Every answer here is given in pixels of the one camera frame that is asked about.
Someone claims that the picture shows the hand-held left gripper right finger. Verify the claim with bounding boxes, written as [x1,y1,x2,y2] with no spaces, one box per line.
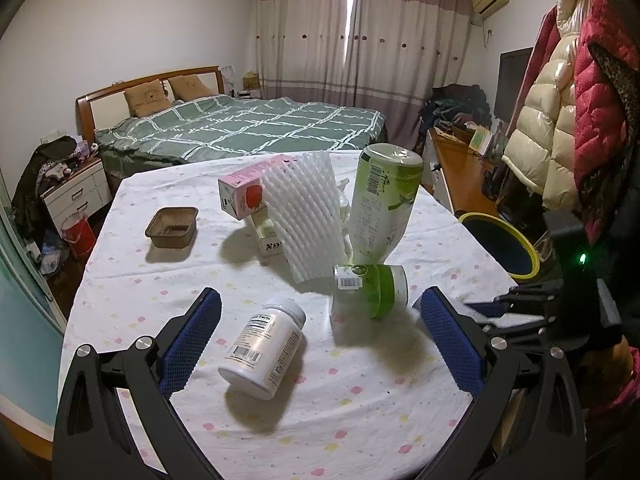
[419,286,586,480]

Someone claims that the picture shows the brown pillow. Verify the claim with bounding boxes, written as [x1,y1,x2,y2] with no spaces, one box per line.
[124,82,173,117]
[167,75,216,102]

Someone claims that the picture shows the wooden bed headboard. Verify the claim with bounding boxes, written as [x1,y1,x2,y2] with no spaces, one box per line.
[75,65,223,143]

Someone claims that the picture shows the white nightstand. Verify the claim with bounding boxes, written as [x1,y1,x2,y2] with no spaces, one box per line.
[42,157,112,221]

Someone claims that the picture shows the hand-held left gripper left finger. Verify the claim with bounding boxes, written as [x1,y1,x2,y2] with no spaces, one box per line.
[52,287,223,480]

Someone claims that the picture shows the red bucket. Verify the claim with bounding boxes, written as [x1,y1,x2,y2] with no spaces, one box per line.
[61,211,97,260]

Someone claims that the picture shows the brown plastic tray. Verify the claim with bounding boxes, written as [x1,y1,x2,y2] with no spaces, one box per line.
[145,206,199,250]

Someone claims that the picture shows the red quilted jacket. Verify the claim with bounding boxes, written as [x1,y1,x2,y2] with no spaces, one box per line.
[572,0,640,246]

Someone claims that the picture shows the small green-white cup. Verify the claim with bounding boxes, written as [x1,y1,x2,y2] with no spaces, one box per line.
[331,262,410,321]

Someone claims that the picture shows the clear plastic bottle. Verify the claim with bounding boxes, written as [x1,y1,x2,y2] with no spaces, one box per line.
[336,177,353,226]

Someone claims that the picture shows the black television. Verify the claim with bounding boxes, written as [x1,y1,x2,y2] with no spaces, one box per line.
[494,47,534,123]

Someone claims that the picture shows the small white box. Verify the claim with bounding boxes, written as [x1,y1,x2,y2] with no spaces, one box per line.
[250,210,286,257]

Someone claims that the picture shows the cream puffer jacket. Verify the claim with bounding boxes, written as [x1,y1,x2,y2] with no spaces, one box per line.
[502,0,583,211]

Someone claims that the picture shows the teal door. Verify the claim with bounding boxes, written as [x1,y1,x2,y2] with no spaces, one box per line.
[0,220,66,426]

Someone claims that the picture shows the white foam net sleeve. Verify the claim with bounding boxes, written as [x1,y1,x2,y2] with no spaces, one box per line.
[260,150,353,283]

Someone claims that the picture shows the white pill bottle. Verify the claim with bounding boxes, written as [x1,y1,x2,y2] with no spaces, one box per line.
[217,296,307,401]

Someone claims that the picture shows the bed with green quilt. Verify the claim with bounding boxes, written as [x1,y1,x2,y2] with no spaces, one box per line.
[94,95,388,165]

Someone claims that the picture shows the dark clothes pile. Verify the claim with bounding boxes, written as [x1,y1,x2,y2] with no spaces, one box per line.
[417,84,493,133]

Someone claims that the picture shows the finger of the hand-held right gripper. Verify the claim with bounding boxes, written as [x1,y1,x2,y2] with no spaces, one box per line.
[480,317,563,350]
[464,282,566,318]

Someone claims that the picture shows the yellow rimmed black bin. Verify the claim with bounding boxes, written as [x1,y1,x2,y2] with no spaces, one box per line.
[457,212,542,280]

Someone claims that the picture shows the pink carton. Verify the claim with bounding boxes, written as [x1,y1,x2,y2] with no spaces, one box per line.
[218,155,296,220]

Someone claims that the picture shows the dark clothes heap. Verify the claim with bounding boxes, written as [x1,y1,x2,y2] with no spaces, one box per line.
[11,135,101,241]

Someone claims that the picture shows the pink beige curtains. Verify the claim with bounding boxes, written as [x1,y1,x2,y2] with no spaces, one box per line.
[250,0,473,136]

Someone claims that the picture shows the tall green white bottle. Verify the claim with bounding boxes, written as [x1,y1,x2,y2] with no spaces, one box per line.
[346,142,425,267]

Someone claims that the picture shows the wooden desk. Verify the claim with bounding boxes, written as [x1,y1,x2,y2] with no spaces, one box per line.
[427,127,506,216]

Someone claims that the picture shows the green white book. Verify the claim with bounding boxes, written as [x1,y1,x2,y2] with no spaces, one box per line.
[470,125,493,155]

